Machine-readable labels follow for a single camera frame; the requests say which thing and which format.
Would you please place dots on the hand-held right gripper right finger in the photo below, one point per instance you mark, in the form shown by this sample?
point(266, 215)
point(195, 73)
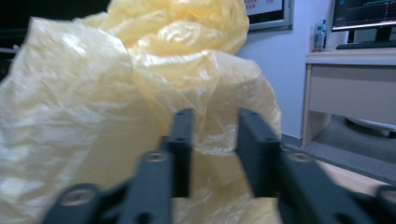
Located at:
point(267, 168)

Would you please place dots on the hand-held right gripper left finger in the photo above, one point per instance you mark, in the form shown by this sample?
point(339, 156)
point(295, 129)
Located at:
point(168, 174)

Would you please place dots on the yellow plastic bag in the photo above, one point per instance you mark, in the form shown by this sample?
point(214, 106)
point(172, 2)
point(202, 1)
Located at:
point(93, 93)

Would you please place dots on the pale chair base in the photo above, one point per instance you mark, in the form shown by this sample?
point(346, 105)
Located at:
point(370, 126)

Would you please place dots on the beige office desk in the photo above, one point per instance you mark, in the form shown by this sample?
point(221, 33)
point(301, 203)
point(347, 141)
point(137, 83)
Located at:
point(351, 90)

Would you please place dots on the clear plastic bottle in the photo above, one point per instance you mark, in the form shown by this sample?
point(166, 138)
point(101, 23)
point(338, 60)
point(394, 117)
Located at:
point(320, 35)

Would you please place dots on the black keyboard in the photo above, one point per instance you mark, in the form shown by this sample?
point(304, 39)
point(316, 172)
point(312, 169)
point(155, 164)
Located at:
point(367, 45)

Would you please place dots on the dark-screen monitor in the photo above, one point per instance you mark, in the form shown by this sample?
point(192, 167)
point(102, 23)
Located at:
point(364, 14)

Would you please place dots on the framed wall board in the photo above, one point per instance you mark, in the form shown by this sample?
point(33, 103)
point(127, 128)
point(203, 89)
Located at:
point(269, 12)

